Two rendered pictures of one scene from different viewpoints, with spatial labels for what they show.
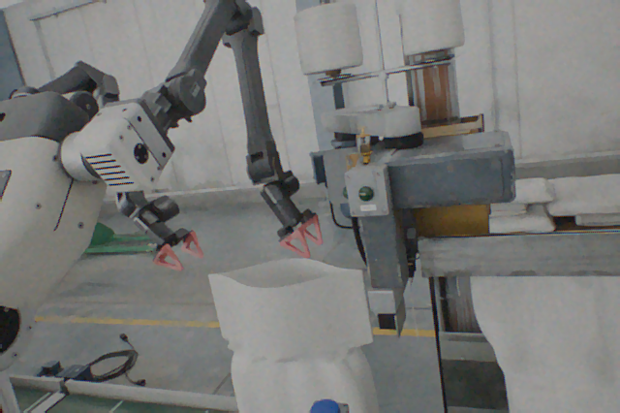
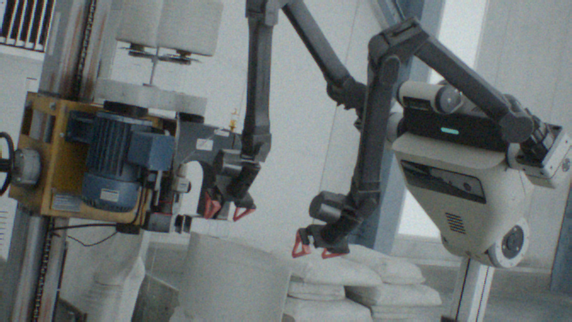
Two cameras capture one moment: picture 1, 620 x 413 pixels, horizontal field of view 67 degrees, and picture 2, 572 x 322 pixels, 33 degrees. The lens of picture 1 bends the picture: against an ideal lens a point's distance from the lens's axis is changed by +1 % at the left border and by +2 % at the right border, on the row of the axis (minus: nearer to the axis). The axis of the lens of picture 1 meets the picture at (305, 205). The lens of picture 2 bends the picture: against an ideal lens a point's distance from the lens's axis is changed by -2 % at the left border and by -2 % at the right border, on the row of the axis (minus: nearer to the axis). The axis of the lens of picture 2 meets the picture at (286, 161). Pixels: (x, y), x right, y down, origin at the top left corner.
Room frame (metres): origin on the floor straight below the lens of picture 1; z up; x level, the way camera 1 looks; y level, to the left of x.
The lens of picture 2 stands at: (3.47, 1.41, 1.43)
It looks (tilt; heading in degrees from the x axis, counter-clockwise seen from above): 3 degrees down; 208
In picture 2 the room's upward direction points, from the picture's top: 11 degrees clockwise
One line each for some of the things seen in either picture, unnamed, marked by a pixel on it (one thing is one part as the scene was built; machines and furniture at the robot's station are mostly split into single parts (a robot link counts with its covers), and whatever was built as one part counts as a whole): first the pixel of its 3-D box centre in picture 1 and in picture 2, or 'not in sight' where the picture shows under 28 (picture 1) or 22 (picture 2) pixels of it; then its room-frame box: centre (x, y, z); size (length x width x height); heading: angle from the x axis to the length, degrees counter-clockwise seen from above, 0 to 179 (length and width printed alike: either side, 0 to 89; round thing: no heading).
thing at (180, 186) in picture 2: not in sight; (179, 190); (1.14, -0.16, 1.14); 0.05 x 0.04 x 0.16; 157
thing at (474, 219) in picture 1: (440, 179); (83, 158); (1.30, -0.39, 1.18); 0.34 x 0.25 x 0.31; 157
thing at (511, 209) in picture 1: (500, 199); not in sight; (3.82, -1.64, 0.32); 0.66 x 0.42 x 0.15; 151
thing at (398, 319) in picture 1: (389, 316); not in sight; (0.94, -0.14, 0.98); 0.09 x 0.05 x 0.05; 157
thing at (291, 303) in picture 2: not in sight; (313, 307); (-1.73, -0.99, 0.32); 0.66 x 0.43 x 0.15; 159
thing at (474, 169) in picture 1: (440, 201); (179, 159); (0.97, -0.29, 1.21); 0.30 x 0.25 x 0.30; 67
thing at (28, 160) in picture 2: not in sight; (23, 167); (1.48, -0.44, 1.14); 0.11 x 0.06 x 0.11; 67
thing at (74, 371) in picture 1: (58, 380); not in sight; (2.05, 1.32, 0.35); 0.30 x 0.15 x 0.15; 67
